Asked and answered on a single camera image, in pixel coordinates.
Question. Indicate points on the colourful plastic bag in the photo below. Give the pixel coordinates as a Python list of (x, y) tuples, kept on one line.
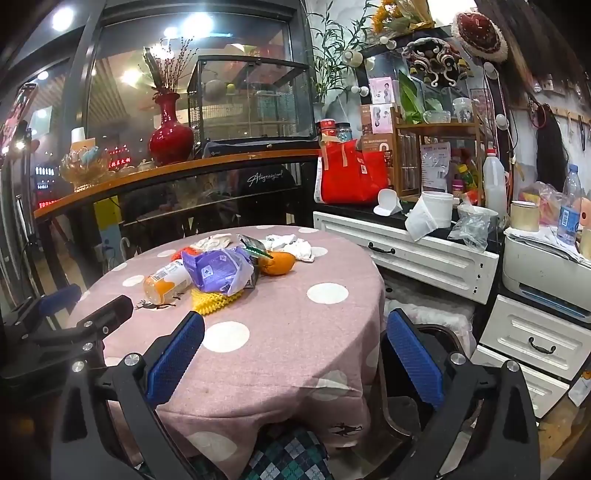
[(540, 198)]

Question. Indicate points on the red embroidered hat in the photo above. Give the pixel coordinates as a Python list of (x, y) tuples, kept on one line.
[(480, 34)]

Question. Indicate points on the vanity mirror with bulbs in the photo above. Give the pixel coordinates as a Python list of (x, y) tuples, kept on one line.
[(499, 106)]

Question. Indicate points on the green bamboo plant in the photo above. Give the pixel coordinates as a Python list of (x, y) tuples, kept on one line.
[(332, 60)]

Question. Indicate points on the glass bowl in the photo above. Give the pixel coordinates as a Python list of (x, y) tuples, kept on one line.
[(436, 117)]

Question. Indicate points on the white printed mug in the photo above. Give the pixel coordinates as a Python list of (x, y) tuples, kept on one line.
[(461, 110)]

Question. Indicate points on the beige tape roll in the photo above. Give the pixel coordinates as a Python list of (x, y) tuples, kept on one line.
[(524, 218), (586, 242)]

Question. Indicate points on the black printed garment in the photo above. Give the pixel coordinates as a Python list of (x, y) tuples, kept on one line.
[(263, 182)]

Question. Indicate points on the purple plastic package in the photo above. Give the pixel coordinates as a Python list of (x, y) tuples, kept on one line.
[(214, 270)]

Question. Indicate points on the pink product box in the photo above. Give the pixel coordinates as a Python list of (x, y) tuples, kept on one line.
[(383, 91)]

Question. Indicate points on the glass jar black lid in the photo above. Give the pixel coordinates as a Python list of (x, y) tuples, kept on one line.
[(344, 132)]

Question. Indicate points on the green plaid cloth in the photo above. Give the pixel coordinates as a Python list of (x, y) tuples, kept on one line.
[(286, 454)]

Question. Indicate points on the white tissue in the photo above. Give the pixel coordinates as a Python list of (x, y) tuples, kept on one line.
[(300, 249), (212, 242)]

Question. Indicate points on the white plastic-wrapped bundle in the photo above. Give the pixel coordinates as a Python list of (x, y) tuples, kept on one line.
[(425, 300)]

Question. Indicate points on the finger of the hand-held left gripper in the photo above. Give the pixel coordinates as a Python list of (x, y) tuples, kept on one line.
[(111, 311), (60, 300)]

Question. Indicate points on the red vase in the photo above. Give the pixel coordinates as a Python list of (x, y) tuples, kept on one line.
[(171, 138)]

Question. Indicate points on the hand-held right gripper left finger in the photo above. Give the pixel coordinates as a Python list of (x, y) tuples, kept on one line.
[(175, 355)]

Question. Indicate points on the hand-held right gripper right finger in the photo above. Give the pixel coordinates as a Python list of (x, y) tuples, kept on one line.
[(413, 364)]

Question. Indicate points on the green leaf decoration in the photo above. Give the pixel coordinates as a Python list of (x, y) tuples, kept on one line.
[(411, 99)]

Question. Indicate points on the wooden shelf rack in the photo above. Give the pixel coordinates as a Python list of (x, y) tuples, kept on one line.
[(408, 159)]

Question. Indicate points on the glass display case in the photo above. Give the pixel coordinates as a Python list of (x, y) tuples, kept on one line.
[(249, 101)]

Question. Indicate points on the orange peel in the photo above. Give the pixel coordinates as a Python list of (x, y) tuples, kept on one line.
[(277, 264)]

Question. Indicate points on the brown trash bin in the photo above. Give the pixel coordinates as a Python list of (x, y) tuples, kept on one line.
[(445, 339)]

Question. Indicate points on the white paper cup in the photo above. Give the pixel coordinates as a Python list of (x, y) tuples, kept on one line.
[(78, 134)]

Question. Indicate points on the blue label water bottle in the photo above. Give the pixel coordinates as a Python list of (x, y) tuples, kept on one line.
[(569, 217)]

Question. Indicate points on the orange juice bottle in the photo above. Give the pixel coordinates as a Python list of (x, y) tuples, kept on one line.
[(164, 284)]

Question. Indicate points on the gold lotus ornament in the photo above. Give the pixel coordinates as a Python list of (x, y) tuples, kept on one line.
[(85, 168)]

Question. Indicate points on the wooden counter ledge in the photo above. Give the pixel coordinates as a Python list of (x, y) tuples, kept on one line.
[(184, 168)]

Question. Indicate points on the small green white box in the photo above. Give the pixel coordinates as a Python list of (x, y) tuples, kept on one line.
[(250, 279)]

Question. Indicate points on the black hanging wig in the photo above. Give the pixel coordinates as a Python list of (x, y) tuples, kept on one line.
[(549, 152)]

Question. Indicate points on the dried flower branches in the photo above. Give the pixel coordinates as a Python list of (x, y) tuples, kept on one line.
[(168, 64)]

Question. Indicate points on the pink round gadget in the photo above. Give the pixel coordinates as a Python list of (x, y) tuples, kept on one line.
[(586, 210)]

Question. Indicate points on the clear plastic bag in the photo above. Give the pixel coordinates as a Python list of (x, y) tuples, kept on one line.
[(471, 233)]

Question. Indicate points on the red tote bag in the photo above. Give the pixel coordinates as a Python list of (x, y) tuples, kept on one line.
[(353, 173)]

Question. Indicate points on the white plastic scoop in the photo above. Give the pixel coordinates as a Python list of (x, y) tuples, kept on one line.
[(388, 203)]

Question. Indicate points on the white printer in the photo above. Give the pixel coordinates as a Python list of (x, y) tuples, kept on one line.
[(540, 267)]

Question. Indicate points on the red wrapper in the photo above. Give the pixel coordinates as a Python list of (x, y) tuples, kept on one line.
[(187, 253)]

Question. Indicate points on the white label packet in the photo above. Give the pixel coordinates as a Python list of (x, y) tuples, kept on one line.
[(435, 161)]

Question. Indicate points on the white drawer unit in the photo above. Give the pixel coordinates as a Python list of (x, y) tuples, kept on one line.
[(531, 337)]

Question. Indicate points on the brown product box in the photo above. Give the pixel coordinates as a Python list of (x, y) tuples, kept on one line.
[(376, 119)]

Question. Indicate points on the ornate opera headdress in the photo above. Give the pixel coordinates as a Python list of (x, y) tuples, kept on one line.
[(431, 57)]

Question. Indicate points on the white wide drawer cabinet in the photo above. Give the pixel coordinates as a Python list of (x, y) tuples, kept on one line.
[(415, 258)]

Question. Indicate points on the green snack wrapper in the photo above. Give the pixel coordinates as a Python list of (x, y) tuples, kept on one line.
[(251, 244)]

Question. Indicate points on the sunflower bouquet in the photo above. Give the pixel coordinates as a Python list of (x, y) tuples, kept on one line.
[(397, 14)]

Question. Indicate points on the brown hair extensions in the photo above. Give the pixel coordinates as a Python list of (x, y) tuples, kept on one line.
[(531, 37)]

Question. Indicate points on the yellow corn cob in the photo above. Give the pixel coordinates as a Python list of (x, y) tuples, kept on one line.
[(207, 302)]

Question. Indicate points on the red lid jar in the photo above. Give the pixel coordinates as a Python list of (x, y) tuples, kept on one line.
[(328, 130)]

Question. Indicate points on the pink polka dot tablecloth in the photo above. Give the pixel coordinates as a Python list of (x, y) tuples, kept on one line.
[(286, 350)]

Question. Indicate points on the white jug red cap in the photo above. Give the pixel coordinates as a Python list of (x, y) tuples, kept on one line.
[(495, 184)]

